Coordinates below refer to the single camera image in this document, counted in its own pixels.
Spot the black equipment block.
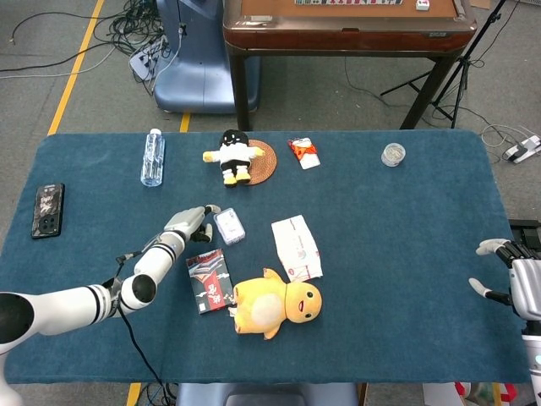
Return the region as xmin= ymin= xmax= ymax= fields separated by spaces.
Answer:
xmin=509 ymin=219 xmax=541 ymax=246

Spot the yellow plush duck toy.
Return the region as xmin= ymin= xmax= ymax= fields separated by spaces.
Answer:
xmin=227 ymin=267 xmax=324 ymax=341

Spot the black smartphone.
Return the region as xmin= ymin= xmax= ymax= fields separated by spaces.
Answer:
xmin=30 ymin=183 xmax=66 ymax=240

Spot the round clear plastic jar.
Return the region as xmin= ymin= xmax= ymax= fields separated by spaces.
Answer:
xmin=380 ymin=142 xmax=407 ymax=167

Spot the dark book with red band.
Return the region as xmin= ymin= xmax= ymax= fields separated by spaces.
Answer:
xmin=185 ymin=248 xmax=235 ymax=315

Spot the orange and white snack packet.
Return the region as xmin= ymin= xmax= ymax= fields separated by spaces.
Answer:
xmin=287 ymin=138 xmax=321 ymax=171

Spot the brown mahjong table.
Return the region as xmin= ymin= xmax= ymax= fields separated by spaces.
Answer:
xmin=221 ymin=0 xmax=478 ymax=131

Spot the black and white plush doll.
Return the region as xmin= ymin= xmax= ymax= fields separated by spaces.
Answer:
xmin=201 ymin=129 xmax=266 ymax=189

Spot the black tripod stand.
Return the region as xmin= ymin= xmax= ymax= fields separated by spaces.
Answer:
xmin=380 ymin=0 xmax=508 ymax=129

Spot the small clear plastic card box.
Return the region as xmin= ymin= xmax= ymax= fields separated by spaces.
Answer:
xmin=212 ymin=207 xmax=247 ymax=247

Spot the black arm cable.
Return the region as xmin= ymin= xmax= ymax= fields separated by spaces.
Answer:
xmin=113 ymin=251 xmax=170 ymax=406

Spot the white tissue pack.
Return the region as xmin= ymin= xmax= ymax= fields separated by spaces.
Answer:
xmin=270 ymin=214 xmax=325 ymax=283

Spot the blue table cloth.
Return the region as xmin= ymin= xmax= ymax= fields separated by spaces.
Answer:
xmin=0 ymin=129 xmax=533 ymax=385

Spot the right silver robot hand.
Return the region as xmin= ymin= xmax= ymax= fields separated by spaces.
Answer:
xmin=467 ymin=238 xmax=541 ymax=321

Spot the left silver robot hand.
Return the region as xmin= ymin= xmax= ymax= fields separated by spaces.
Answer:
xmin=163 ymin=204 xmax=221 ymax=244

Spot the brown woven round coaster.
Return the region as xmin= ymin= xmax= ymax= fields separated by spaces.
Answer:
xmin=243 ymin=138 xmax=279 ymax=186

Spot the blue grey robot torso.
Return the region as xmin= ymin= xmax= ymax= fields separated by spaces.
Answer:
xmin=175 ymin=382 xmax=360 ymax=406

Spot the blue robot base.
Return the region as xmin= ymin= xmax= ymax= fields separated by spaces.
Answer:
xmin=152 ymin=0 xmax=261 ymax=114

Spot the row of mahjong tiles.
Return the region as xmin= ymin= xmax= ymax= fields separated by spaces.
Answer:
xmin=294 ymin=0 xmax=404 ymax=7

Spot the white power strip with plugs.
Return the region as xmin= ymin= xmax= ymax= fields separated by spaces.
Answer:
xmin=128 ymin=36 xmax=170 ymax=81

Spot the clear plastic water bottle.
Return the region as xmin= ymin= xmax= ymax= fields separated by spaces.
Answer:
xmin=139 ymin=128 xmax=167 ymax=188

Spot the black floor cable bundle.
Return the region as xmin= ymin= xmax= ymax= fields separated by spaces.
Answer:
xmin=107 ymin=0 xmax=170 ymax=56

